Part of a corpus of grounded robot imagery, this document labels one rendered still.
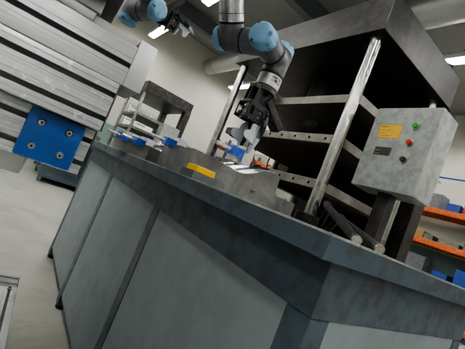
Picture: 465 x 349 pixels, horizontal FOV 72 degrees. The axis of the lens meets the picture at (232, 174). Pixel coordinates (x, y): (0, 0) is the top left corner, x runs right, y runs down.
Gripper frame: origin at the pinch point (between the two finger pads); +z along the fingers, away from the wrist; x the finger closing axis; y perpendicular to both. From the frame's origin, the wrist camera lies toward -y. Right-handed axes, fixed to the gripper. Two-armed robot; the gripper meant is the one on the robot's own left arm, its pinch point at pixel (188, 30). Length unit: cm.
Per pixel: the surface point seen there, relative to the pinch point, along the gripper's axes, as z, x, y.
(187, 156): -23, 60, 52
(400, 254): 125, 115, 45
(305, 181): 61, 65, 35
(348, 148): 66, 75, 10
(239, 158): -17, 74, 45
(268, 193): 8, 76, 50
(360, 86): 50, 71, -17
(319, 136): 62, 59, 10
